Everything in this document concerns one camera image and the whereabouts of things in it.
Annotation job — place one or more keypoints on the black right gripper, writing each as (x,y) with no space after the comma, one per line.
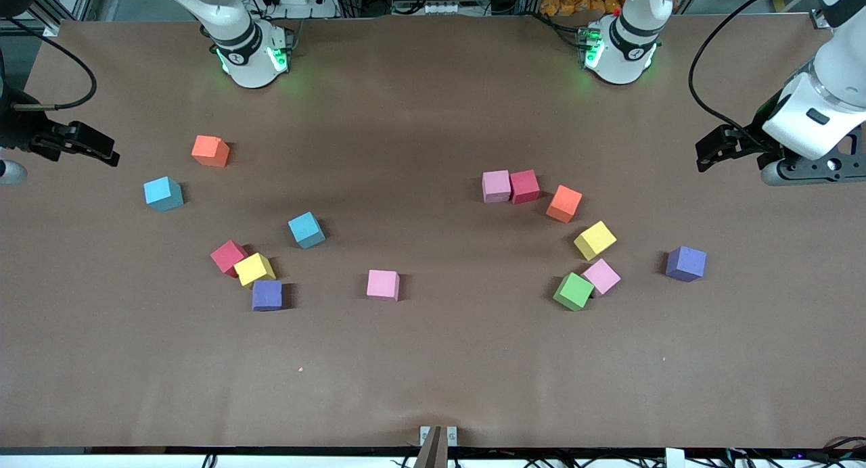
(15,131)

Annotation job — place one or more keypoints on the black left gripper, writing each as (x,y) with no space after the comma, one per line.
(759,134)

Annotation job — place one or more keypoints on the orange foam block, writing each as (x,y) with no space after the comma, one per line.
(210,151)
(564,203)

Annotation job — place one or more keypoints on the red foam block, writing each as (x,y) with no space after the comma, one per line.
(226,257)
(525,186)

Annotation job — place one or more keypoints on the mauve pink foam block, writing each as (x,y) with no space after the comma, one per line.
(496,186)

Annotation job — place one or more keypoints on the purple foam block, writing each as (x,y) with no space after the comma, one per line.
(685,264)
(267,295)

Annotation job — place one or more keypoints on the blue foam block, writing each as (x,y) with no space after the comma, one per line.
(162,194)
(306,230)

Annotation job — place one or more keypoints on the yellow foam block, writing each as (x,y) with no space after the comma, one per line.
(254,270)
(595,241)

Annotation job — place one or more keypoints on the green foam block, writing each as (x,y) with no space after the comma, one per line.
(573,292)

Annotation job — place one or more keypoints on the small white box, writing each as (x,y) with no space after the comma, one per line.
(674,458)

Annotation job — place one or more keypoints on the paper table cover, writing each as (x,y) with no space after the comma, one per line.
(433,360)

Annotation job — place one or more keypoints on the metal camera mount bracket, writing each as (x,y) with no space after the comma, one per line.
(438,448)

